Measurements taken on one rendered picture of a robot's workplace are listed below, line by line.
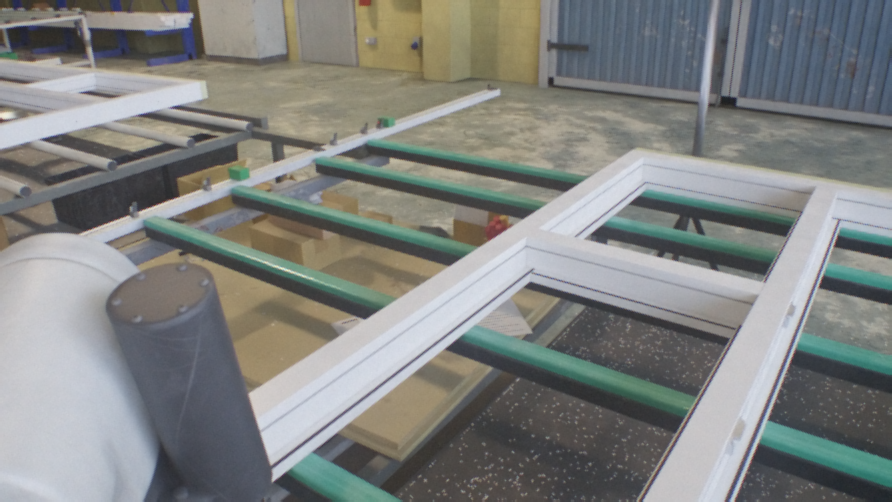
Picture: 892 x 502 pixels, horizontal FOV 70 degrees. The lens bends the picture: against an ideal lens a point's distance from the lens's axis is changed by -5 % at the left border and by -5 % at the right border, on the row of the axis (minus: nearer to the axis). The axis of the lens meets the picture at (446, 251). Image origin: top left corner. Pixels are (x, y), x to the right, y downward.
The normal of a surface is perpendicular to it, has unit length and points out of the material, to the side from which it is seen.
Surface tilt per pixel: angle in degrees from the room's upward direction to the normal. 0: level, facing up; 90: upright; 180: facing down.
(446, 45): 90
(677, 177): 90
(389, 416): 0
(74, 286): 32
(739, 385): 0
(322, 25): 90
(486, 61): 90
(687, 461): 0
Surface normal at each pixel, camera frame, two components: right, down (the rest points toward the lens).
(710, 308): -0.58, 0.35
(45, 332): 0.42, -0.81
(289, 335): -0.02, -0.91
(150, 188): 0.83, 0.25
